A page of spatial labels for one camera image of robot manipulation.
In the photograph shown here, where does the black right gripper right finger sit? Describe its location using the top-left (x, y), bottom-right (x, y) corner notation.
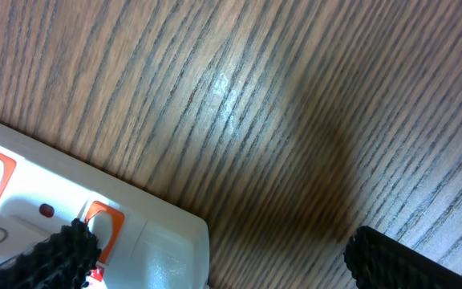
top-left (343, 226), bottom-right (462, 289)

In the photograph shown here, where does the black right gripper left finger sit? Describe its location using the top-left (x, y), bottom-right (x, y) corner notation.
top-left (0, 218), bottom-right (101, 289)

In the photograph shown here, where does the white power strip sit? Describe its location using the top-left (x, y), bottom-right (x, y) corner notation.
top-left (0, 124), bottom-right (209, 288)

